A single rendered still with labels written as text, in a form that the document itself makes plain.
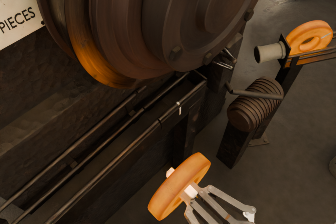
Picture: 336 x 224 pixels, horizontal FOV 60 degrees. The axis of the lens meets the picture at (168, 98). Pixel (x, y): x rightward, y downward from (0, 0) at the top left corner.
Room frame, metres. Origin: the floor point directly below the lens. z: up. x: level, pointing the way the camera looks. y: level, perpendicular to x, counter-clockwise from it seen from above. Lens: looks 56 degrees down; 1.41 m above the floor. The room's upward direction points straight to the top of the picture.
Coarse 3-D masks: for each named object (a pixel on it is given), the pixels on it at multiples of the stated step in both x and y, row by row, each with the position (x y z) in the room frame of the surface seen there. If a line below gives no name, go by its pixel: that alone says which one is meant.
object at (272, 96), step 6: (228, 84) 0.60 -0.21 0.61; (228, 90) 0.58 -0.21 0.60; (234, 90) 0.58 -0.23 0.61; (240, 90) 0.59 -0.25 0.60; (252, 96) 0.58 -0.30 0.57; (258, 96) 0.58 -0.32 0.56; (264, 96) 0.58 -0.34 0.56; (270, 96) 0.58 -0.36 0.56; (276, 96) 0.58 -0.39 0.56; (282, 96) 0.59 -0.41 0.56
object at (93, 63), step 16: (48, 0) 0.34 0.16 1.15; (64, 0) 0.30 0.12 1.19; (80, 0) 0.31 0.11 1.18; (64, 16) 0.29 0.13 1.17; (80, 16) 0.30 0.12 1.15; (64, 32) 0.32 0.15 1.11; (80, 32) 0.30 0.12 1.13; (80, 48) 0.29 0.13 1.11; (96, 48) 0.31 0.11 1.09; (80, 64) 0.29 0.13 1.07; (96, 64) 0.31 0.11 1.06; (112, 80) 0.32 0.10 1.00; (128, 80) 0.34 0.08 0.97; (144, 80) 0.37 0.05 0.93
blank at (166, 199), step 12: (192, 156) 0.22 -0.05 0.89; (204, 156) 0.23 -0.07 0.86; (180, 168) 0.19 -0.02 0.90; (192, 168) 0.19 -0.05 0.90; (204, 168) 0.20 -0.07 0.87; (168, 180) 0.17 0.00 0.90; (180, 180) 0.17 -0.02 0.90; (192, 180) 0.18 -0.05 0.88; (156, 192) 0.15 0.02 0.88; (168, 192) 0.15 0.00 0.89; (180, 192) 0.15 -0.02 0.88; (156, 204) 0.14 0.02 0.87; (168, 204) 0.13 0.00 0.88; (156, 216) 0.12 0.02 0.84
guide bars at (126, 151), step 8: (192, 88) 0.51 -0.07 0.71; (184, 96) 0.48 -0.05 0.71; (176, 104) 0.45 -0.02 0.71; (168, 112) 0.43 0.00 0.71; (160, 120) 0.40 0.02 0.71; (152, 128) 0.38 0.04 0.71; (144, 136) 0.36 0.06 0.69; (120, 152) 0.31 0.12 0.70; (112, 160) 0.29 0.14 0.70; (104, 168) 0.27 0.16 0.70; (96, 176) 0.25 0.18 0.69; (88, 184) 0.23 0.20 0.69; (80, 192) 0.21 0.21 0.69; (72, 200) 0.19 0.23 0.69; (64, 208) 0.17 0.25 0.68; (56, 216) 0.16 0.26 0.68
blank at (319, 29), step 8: (304, 24) 0.72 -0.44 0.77; (312, 24) 0.71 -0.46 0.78; (320, 24) 0.71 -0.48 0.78; (296, 32) 0.70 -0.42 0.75; (304, 32) 0.69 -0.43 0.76; (312, 32) 0.70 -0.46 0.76; (320, 32) 0.70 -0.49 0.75; (328, 32) 0.71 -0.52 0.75; (288, 40) 0.70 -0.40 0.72; (296, 40) 0.69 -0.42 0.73; (304, 40) 0.70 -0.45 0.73; (312, 40) 0.73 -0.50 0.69; (320, 40) 0.71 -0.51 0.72; (328, 40) 0.71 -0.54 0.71; (296, 48) 0.69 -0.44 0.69; (304, 48) 0.71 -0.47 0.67; (312, 48) 0.70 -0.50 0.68; (320, 48) 0.71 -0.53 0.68
